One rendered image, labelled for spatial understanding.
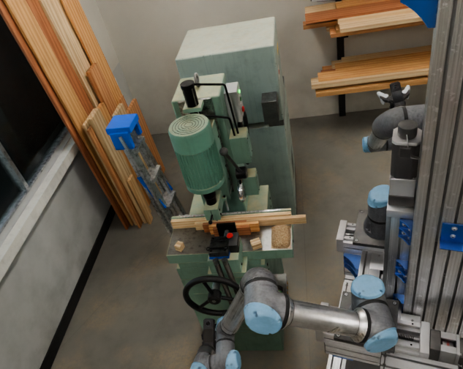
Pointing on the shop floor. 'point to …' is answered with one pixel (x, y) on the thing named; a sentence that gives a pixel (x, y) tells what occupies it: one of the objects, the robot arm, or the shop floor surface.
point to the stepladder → (116, 132)
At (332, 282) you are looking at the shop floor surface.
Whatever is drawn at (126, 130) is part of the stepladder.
